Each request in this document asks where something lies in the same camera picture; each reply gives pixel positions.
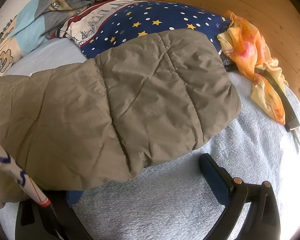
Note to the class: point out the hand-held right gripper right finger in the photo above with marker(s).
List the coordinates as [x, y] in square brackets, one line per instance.
[215, 180]

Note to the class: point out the cartoon patchwork quilt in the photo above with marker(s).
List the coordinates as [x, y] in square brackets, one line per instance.
[27, 30]

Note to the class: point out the orange yellow floral scarf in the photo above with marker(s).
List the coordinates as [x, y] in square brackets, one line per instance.
[242, 45]

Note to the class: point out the dark patterned cloth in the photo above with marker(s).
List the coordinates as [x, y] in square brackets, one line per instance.
[228, 61]

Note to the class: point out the black belt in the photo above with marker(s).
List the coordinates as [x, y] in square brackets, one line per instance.
[287, 110]

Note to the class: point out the khaki hooded puffer jacket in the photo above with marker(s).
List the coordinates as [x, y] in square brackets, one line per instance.
[115, 100]

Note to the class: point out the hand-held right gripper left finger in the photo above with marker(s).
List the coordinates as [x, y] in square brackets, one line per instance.
[73, 197]

